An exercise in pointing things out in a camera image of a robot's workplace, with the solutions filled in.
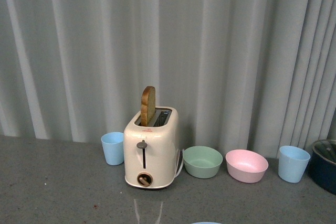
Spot light blue plate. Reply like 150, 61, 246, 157
191, 221, 222, 224

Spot toast bread slice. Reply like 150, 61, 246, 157
140, 86, 155, 126

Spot cream white toaster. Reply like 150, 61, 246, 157
123, 107, 181, 189

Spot light blue cup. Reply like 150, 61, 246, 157
101, 132, 124, 166
278, 146, 310, 183

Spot green bowl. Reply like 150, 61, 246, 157
183, 146, 223, 179

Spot pink bowl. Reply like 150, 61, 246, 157
225, 150, 269, 183

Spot glass pot lid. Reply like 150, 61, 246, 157
312, 140, 336, 163

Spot dark blue pot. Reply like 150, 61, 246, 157
308, 152, 336, 195

